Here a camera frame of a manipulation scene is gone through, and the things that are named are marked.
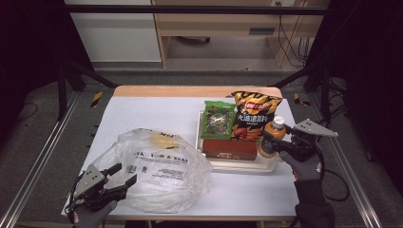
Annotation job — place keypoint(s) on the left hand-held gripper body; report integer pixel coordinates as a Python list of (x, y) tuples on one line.
[(90, 182)]

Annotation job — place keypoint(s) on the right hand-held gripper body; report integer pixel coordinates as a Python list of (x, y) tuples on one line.
[(312, 129)]

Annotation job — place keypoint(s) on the orange juice bottle white cap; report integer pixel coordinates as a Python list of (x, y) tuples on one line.
[(277, 126)]

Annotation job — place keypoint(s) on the black yellow chips bag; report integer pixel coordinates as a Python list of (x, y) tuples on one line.
[(253, 120)]

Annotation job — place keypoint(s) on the clear plastic shopping bag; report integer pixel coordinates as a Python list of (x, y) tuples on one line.
[(164, 186)]

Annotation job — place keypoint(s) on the white plastic tray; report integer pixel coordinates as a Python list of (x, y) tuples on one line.
[(240, 165)]

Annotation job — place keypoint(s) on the brown rectangular box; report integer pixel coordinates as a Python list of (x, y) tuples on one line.
[(228, 149)]

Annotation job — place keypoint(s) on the green snack packet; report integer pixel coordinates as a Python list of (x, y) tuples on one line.
[(218, 122)]

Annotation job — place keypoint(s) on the person's left hand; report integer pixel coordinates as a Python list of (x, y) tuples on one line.
[(92, 218)]

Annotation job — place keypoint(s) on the person's right hand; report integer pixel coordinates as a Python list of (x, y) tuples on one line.
[(305, 169)]

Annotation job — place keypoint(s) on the yellow black tape piece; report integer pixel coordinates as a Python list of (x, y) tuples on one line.
[(297, 98), (97, 96)]

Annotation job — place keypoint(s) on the black metal stand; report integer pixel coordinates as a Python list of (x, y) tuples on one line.
[(62, 91), (324, 95)]

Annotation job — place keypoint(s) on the black curtain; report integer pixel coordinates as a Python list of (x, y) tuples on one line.
[(370, 63), (28, 47)]

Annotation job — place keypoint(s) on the light wooden desk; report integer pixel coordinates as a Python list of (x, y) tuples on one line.
[(215, 25)]

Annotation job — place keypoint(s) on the white cabinet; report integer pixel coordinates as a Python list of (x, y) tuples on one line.
[(117, 38)]

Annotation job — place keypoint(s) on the aluminium rail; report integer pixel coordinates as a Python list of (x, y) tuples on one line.
[(348, 177), (50, 139)]

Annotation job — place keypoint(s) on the black horizontal frame bar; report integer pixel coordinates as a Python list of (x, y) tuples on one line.
[(190, 9)]

